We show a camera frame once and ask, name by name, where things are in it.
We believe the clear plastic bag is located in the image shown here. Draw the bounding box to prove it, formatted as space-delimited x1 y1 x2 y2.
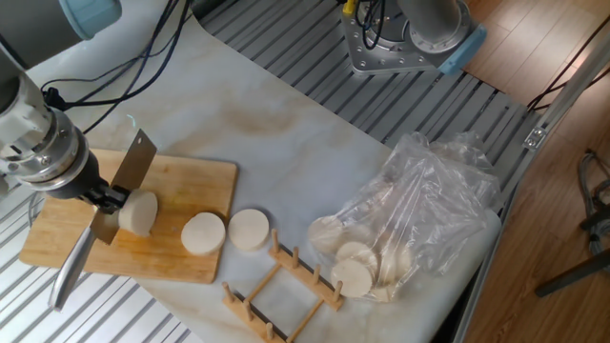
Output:
307 131 504 304

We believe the black cable bundle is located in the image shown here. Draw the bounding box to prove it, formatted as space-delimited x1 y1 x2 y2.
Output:
40 0 192 134

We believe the grey cable bundle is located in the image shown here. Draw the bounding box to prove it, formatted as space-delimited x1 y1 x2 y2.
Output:
576 150 610 258

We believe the black metal stand leg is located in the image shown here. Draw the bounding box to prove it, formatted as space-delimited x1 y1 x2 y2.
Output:
534 204 610 299

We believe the black floor cable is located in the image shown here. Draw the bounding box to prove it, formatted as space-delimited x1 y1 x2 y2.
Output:
526 13 610 113

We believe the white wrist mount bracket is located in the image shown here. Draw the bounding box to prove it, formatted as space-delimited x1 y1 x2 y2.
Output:
0 71 53 192

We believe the aluminium frame beam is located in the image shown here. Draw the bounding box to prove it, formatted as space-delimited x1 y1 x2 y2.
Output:
451 28 610 343

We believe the wooden peg rack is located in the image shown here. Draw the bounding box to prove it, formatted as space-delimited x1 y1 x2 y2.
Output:
222 230 345 343

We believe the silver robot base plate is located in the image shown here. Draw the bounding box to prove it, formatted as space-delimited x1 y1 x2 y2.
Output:
340 0 478 76

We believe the bamboo cutting board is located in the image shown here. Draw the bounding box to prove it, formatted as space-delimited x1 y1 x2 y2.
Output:
19 148 238 285

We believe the white radish slice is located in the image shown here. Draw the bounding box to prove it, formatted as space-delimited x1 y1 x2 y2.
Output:
180 212 227 257
379 245 414 286
335 240 380 277
369 283 399 304
227 208 271 252
329 258 376 299
308 215 346 255

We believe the large white radish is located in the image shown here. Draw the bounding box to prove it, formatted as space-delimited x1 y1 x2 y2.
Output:
117 189 159 238

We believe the silver corner bracket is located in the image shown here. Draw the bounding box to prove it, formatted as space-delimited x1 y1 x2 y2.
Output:
522 126 547 151

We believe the steel cleaver knife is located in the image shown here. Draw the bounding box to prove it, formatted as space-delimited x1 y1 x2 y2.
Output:
49 128 158 312

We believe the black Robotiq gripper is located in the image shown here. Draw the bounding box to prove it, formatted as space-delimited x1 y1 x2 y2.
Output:
42 154 131 215

